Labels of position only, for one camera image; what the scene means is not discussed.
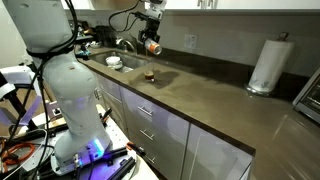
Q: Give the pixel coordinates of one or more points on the silver toaster oven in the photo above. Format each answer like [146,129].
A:
[308,96]

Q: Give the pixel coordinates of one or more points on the white wall outlet plate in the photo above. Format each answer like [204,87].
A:
[190,41]

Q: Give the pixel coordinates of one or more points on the small white bowl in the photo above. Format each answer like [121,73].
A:
[116,67]

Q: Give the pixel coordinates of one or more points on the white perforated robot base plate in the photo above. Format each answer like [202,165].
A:
[118,136]

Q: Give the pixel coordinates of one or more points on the orange black clamp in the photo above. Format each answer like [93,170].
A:
[106,115]
[133,146]

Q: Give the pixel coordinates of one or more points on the light wooden cart top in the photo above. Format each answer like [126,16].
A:
[146,171]

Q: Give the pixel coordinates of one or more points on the white base cabinet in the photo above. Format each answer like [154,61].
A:
[166,133]

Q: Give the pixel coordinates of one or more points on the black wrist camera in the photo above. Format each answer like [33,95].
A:
[140,15]

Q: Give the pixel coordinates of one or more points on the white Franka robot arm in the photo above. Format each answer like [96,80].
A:
[66,93]

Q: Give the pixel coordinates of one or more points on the clear tall drinking glass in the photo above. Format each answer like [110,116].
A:
[149,71]

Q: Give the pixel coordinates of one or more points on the steel kitchen sink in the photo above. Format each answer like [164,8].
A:
[133,60]

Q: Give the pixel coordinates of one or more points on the white paper towel roll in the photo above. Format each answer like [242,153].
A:
[270,66]

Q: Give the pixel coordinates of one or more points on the large white bowl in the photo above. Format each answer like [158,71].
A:
[113,60]

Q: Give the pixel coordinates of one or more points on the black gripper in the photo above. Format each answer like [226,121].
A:
[151,25]

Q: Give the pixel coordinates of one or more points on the chrome kitchen faucet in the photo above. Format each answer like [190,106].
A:
[128,43]

